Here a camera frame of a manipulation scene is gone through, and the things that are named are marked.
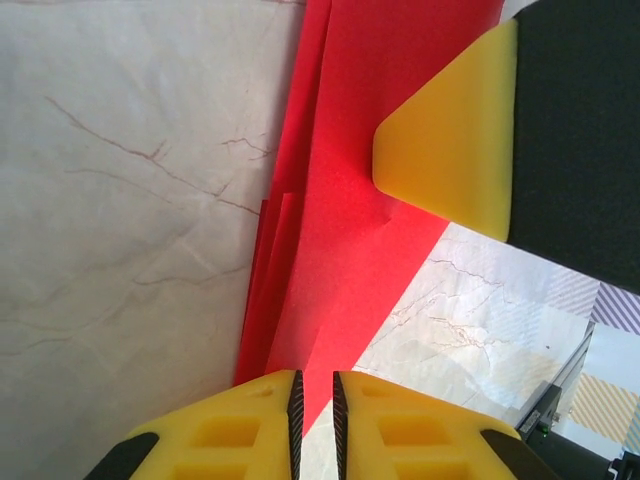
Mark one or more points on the aluminium frame floor rail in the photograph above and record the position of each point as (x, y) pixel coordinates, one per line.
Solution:
(570, 360)

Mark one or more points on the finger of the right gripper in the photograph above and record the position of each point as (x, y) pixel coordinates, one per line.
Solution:
(450, 150)

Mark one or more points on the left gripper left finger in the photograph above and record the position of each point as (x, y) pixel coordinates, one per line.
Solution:
(225, 435)

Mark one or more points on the red square paper sheet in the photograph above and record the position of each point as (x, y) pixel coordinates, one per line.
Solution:
(340, 225)

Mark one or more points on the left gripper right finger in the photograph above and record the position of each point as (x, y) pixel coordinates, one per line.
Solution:
(415, 440)

